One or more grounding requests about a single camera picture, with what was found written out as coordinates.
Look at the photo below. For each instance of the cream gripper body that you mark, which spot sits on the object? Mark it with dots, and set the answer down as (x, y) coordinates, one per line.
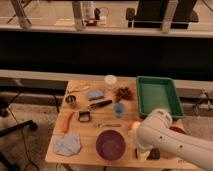
(142, 153)

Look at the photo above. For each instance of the silver fork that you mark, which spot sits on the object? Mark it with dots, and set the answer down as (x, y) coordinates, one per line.
(100, 125)

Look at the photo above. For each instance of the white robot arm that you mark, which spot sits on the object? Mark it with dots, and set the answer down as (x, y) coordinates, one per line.
(155, 131)

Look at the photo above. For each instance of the blue plastic cup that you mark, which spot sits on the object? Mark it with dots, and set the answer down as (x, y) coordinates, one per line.
(119, 109)

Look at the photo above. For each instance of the small metal cup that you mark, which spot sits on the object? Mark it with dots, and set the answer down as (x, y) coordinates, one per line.
(71, 100)

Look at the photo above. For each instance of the black rectangular remote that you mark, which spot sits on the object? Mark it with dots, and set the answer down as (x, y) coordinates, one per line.
(154, 154)

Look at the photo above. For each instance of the apple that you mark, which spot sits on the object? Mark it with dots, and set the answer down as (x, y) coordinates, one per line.
(134, 125)

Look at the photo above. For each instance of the purple bowl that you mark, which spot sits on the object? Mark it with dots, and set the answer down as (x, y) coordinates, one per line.
(110, 145)

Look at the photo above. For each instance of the red-brown bowl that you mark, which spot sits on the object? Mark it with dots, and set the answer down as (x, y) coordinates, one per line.
(177, 129)

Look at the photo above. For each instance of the green plastic tray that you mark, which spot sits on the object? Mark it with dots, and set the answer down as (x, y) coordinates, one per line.
(158, 92)

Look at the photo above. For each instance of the pine cone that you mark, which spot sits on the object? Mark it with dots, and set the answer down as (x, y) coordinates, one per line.
(123, 93)

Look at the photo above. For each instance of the black square tin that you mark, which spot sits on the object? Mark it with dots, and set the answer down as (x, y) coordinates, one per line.
(84, 116)

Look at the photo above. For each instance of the blue folded cloth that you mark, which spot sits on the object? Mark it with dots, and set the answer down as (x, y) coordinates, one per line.
(67, 144)

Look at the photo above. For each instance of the blue sponge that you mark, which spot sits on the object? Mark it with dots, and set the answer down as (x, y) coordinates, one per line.
(95, 94)

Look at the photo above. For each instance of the white round container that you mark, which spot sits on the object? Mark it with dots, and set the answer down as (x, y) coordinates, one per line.
(110, 81)

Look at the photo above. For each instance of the orange carrot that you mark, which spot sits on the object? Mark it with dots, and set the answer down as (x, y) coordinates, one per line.
(66, 122)

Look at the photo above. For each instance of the banana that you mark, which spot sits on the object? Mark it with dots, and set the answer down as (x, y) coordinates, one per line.
(78, 89)

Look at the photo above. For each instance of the black handled tool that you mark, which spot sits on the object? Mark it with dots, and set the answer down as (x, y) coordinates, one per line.
(99, 104)

